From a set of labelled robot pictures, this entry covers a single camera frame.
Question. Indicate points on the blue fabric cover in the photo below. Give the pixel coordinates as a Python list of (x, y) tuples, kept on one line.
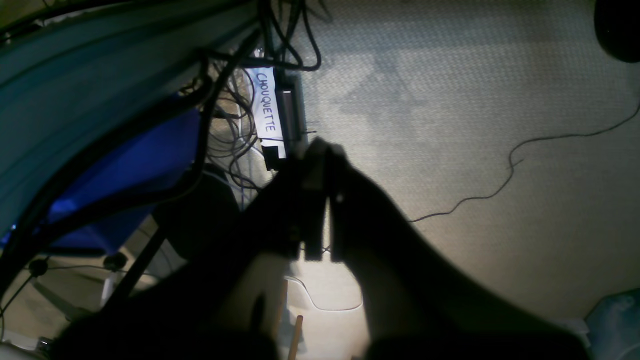
[(152, 161)]

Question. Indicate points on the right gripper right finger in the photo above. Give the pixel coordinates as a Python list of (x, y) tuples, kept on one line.
[(418, 305)]

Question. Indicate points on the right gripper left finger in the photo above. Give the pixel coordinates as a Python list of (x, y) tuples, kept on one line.
[(219, 306)]

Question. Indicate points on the white label strip device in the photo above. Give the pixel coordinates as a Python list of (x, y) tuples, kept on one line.
[(278, 113)]

